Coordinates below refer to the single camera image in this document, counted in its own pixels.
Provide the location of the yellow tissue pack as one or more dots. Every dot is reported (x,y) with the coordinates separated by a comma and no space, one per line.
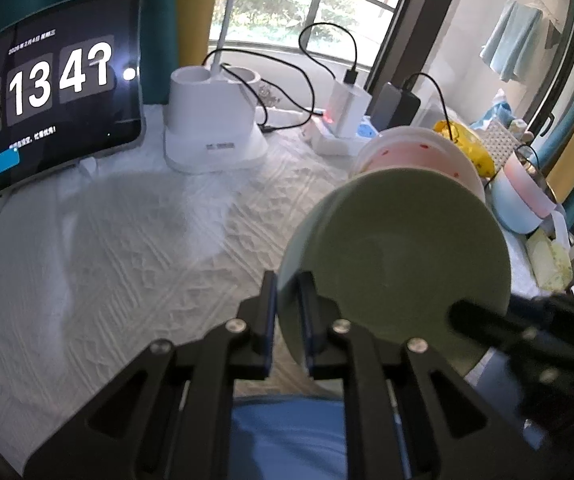
(549,260)

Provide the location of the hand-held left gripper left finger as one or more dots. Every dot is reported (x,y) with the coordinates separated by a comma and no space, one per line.
(268,320)

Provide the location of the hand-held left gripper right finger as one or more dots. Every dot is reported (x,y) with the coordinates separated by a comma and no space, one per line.
(307,320)

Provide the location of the blue plastic bag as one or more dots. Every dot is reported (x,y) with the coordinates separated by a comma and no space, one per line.
(492,115)

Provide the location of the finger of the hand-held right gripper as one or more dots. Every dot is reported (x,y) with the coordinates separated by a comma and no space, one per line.
(487,322)

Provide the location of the yellow snack packet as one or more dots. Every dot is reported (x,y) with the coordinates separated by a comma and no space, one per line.
(472,147)

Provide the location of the small pink bowl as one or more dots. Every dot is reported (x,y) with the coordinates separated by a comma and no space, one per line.
(527,190)

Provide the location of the white plastic basket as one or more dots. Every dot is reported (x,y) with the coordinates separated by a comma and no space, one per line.
(497,140)

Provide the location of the white desk lamp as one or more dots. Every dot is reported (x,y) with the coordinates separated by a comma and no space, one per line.
(212,120)

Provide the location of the dark window frame post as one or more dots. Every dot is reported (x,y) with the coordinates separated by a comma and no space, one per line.
(417,25)

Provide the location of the white power strip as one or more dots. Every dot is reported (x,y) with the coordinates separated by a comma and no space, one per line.
(332,142)

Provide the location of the large blue bowl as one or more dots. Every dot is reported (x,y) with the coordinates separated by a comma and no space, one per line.
(287,435)

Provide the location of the white charger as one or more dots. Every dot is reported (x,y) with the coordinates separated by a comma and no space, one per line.
(349,107)

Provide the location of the pink strawberry bowl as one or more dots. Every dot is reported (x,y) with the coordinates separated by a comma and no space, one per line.
(407,152)

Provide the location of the black charger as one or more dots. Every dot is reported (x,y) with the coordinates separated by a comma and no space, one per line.
(394,105)

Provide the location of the small light blue bowl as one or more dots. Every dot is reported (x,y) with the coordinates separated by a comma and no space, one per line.
(509,210)

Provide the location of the light blue hanging towel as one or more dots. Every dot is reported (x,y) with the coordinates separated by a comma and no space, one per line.
(512,40)

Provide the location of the tablet with clock display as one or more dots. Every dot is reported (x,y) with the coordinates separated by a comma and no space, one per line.
(52,100)

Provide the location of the green bowl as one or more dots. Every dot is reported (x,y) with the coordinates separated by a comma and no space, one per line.
(407,260)

